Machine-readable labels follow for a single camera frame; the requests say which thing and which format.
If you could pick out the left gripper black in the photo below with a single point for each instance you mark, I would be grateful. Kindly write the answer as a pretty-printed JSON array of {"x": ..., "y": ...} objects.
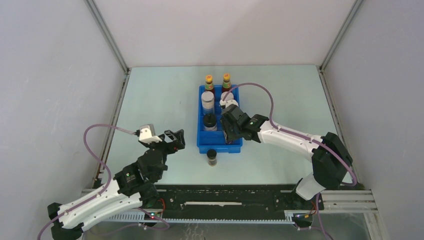
[{"x": 178, "y": 141}]

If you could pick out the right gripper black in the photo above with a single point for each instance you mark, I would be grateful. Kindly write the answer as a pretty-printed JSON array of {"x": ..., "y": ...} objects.
[{"x": 228, "y": 135}]

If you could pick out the white spice jar black lid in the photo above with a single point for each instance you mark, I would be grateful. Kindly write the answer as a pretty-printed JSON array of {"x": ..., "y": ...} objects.
[{"x": 209, "y": 122}]

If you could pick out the clear jar silver lid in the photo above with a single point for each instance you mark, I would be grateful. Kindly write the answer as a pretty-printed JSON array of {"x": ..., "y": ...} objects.
[
  {"x": 208, "y": 102},
  {"x": 226, "y": 96}
]

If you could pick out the small pepper jar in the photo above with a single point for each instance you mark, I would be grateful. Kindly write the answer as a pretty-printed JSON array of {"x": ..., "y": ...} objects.
[{"x": 212, "y": 157}]

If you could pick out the red sauce bottle yellow cap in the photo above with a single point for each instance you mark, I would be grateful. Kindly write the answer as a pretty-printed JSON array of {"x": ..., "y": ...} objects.
[{"x": 226, "y": 83}]

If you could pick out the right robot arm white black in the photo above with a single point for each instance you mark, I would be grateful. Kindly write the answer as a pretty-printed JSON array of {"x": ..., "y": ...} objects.
[{"x": 329, "y": 157}]

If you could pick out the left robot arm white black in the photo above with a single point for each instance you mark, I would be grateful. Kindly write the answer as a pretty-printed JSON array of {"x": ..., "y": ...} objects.
[{"x": 132, "y": 187}]

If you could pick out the blue compartment tray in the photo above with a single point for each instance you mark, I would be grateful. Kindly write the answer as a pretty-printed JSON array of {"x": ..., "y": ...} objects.
[{"x": 214, "y": 139}]

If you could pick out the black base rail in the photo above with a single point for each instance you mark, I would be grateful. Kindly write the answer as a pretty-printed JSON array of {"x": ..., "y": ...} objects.
[{"x": 252, "y": 202}]

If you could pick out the aluminium frame front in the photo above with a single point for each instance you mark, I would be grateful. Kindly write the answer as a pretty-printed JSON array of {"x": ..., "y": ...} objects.
[{"x": 334, "y": 202}]

